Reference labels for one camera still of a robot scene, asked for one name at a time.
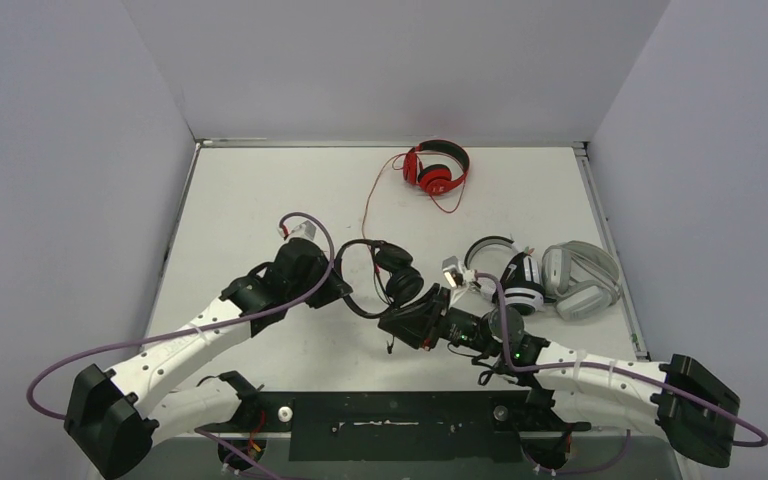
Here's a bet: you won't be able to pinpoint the thin black headphone cable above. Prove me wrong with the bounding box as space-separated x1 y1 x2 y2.
373 254 399 356

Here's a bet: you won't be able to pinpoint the black white striped headphones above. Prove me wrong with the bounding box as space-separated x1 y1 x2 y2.
464 235 546 316

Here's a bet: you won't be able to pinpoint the grey white headphones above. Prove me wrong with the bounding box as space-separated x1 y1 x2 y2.
542 240 622 321

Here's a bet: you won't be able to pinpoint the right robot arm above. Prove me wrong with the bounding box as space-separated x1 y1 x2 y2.
378 260 740 468

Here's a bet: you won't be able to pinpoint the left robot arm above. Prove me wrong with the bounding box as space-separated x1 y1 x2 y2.
64 214 335 479

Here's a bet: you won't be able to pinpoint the red headphones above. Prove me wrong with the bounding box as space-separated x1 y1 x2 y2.
402 139 471 197

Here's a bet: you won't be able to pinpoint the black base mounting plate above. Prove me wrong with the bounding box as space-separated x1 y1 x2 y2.
206 390 591 463

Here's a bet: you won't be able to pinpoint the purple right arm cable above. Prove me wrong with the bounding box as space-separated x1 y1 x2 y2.
476 271 768 477

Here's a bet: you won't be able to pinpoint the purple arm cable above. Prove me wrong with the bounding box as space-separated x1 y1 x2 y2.
476 271 768 477
26 211 337 480

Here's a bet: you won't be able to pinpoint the red headphone cable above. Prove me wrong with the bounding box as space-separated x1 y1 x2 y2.
360 148 470 243

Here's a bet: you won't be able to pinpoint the aluminium frame rail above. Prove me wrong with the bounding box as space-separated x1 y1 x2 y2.
95 140 697 480

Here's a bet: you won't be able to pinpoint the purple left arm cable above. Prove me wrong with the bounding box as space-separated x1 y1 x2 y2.
26 211 337 480

